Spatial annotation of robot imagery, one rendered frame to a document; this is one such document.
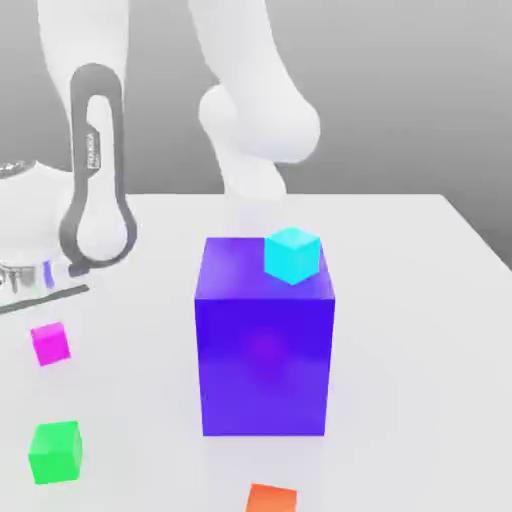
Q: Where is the small orange cube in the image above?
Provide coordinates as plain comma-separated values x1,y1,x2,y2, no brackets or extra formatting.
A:
244,483,298,512

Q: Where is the small green cube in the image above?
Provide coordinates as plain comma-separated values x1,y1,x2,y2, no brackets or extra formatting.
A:
27,420,84,486

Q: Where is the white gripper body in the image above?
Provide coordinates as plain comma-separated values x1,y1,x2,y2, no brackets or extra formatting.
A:
0,281,92,326

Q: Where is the large purple box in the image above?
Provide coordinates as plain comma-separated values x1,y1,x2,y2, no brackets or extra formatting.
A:
194,236,336,438

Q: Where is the small cyan cube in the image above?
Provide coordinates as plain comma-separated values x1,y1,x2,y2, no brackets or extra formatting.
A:
263,226,322,287

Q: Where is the small magenta cube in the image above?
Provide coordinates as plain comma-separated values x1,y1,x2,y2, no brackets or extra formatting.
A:
30,321,72,368

